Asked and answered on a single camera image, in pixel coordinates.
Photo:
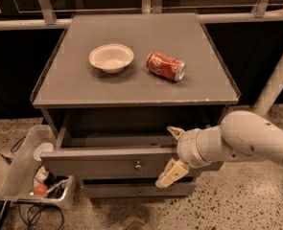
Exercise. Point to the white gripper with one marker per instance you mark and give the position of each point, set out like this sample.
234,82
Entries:
186,148

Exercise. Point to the grey top drawer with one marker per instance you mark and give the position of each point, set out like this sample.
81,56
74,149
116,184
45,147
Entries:
89,153

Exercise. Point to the grey drawer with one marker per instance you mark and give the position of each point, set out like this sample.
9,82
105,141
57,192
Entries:
130,187
89,153

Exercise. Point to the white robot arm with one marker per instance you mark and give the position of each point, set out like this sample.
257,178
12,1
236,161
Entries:
241,136

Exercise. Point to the round metal drawer knob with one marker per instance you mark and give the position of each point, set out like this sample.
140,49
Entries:
138,166

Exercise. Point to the grey lower drawer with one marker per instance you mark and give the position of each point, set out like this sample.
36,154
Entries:
130,187

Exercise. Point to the red soda can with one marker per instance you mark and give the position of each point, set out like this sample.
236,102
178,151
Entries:
166,66

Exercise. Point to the grey wooden cabinet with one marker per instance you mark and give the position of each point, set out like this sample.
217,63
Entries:
73,93

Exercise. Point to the small white bowl in bin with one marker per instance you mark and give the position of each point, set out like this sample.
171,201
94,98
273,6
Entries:
44,147

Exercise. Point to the white packet in bin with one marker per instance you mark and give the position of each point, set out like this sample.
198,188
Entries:
40,176

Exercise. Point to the orange ball in bin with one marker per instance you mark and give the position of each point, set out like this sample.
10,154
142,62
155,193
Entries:
41,190

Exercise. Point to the white diagonal post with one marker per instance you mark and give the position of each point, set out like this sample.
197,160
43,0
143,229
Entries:
271,91

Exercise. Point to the metal railing frame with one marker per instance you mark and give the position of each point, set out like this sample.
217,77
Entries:
57,14

